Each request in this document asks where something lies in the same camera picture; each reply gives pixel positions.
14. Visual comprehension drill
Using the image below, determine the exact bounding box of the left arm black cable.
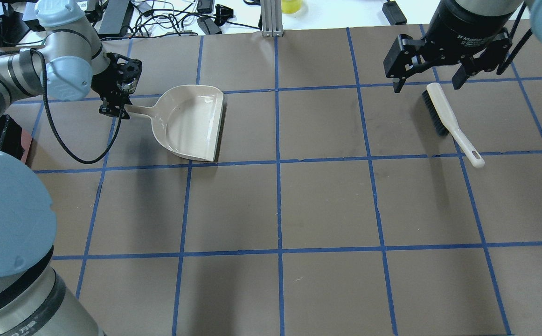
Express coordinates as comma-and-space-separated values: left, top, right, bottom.
31, 48, 127, 164

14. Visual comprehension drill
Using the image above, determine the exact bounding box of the aluminium frame post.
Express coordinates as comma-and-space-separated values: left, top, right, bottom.
260, 0, 284, 37

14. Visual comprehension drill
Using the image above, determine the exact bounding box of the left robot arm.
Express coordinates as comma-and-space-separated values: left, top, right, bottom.
0, 0, 142, 336

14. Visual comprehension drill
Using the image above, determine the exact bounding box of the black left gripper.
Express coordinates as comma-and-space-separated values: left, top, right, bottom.
91, 52, 142, 120

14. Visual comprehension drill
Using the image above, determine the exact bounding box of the black lined trash bin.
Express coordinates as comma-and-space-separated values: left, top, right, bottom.
0, 114, 33, 163

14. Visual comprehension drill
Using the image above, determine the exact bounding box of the black power adapter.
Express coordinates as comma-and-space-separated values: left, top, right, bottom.
382, 0, 407, 26

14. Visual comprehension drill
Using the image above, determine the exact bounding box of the beige hand brush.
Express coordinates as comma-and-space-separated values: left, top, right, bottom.
422, 83, 486, 168

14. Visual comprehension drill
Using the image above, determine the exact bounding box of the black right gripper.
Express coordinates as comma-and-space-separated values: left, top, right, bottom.
382, 0, 512, 91

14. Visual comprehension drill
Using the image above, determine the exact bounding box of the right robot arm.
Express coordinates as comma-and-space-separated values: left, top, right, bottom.
382, 0, 542, 93

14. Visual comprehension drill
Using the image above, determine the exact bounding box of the beige plastic dustpan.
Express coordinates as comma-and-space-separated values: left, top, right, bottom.
125, 84, 224, 162

